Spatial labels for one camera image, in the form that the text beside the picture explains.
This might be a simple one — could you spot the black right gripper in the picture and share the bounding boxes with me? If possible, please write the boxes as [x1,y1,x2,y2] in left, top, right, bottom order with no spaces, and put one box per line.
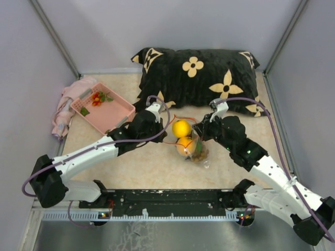
[193,112,234,151]

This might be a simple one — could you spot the yellow lemon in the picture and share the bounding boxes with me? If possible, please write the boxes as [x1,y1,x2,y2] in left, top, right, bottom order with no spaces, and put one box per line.
[172,120,192,138]

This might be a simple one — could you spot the clear zip bag orange zipper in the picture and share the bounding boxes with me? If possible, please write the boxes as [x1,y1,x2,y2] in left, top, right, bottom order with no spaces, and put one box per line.
[163,115,210,169]

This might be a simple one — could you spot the orange peach fruit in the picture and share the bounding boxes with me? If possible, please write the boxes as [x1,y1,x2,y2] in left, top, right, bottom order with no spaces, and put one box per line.
[176,136,196,156]

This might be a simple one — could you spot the brown longan bunch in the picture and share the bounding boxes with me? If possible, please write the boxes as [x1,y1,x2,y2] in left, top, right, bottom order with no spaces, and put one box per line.
[191,141,209,163]

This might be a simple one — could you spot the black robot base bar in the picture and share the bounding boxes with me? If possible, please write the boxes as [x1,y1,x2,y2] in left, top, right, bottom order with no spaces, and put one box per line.
[78,180,265,217]

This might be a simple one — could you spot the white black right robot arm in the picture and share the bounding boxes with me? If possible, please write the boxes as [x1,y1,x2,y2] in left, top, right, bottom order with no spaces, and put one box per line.
[193,115,334,246]

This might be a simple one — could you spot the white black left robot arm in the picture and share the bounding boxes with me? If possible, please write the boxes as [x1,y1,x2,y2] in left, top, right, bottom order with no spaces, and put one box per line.
[29,110,166,208]

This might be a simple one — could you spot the pink plastic basket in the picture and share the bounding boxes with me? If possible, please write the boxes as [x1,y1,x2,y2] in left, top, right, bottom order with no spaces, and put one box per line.
[71,83,135,134]

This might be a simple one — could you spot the red cherry sprig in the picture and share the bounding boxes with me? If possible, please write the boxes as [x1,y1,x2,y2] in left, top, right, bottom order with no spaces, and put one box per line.
[91,92,114,107]

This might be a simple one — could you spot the green loose leaf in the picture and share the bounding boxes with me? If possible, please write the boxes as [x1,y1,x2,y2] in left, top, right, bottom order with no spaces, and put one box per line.
[80,107,90,117]

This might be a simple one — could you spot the black pillow cream flowers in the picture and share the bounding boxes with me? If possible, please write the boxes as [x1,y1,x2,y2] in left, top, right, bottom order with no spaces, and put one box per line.
[131,48,265,117]

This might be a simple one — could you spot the pink cloth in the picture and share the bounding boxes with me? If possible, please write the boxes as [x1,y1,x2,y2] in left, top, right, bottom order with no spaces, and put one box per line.
[51,76,97,140]

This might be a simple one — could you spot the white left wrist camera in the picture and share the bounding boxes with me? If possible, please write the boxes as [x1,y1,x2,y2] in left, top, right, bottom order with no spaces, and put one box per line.
[146,95,163,123]

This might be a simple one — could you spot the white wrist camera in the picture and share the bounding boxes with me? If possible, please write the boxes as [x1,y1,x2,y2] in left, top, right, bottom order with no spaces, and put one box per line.
[146,95,163,123]
[209,98,229,122]

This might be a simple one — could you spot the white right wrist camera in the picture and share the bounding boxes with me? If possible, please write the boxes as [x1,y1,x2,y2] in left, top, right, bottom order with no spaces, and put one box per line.
[209,98,229,122]

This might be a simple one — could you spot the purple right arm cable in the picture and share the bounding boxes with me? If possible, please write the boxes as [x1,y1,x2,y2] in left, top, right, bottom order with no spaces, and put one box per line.
[213,98,335,243]

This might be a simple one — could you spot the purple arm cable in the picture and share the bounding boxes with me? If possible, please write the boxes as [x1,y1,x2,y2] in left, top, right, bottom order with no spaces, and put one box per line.
[213,98,335,243]
[21,95,171,230]

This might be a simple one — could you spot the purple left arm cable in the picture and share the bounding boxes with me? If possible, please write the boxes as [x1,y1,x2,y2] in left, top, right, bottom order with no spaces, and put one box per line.
[21,95,171,230]

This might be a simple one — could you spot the white slotted cable duct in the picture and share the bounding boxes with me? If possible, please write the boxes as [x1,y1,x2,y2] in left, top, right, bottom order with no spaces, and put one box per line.
[41,210,256,222]

